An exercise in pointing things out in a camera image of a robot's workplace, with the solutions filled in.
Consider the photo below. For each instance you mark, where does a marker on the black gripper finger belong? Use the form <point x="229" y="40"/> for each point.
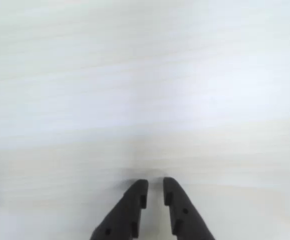
<point x="184" y="220"/>
<point x="127" y="212"/>

